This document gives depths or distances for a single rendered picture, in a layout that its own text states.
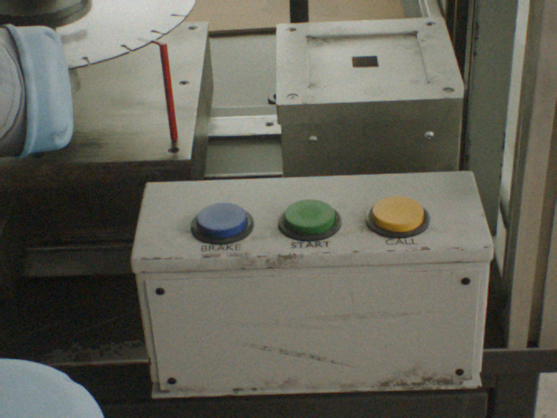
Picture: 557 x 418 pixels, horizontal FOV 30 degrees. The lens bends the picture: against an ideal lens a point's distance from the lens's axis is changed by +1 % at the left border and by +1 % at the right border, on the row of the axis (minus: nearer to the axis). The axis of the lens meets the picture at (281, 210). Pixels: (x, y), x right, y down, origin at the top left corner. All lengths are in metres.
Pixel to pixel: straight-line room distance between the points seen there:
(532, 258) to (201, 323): 0.28
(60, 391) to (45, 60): 0.19
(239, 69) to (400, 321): 0.63
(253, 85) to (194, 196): 0.50
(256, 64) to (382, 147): 0.42
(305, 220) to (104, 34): 0.33
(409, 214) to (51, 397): 0.35
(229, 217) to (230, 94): 0.53
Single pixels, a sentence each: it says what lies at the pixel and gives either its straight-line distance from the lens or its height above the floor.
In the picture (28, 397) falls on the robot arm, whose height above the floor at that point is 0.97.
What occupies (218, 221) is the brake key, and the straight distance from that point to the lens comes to 0.83.
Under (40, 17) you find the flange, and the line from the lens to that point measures 1.09.
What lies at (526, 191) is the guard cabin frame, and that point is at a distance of 0.86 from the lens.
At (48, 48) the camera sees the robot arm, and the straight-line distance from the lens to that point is 0.62.
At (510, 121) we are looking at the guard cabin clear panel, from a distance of 1.00.
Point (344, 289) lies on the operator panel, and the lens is 0.83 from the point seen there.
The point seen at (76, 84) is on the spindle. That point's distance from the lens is 1.16.
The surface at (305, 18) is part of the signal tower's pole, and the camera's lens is 1.27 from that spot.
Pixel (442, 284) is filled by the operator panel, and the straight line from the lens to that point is 0.84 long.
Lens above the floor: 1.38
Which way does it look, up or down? 35 degrees down
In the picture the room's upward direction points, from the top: 3 degrees counter-clockwise
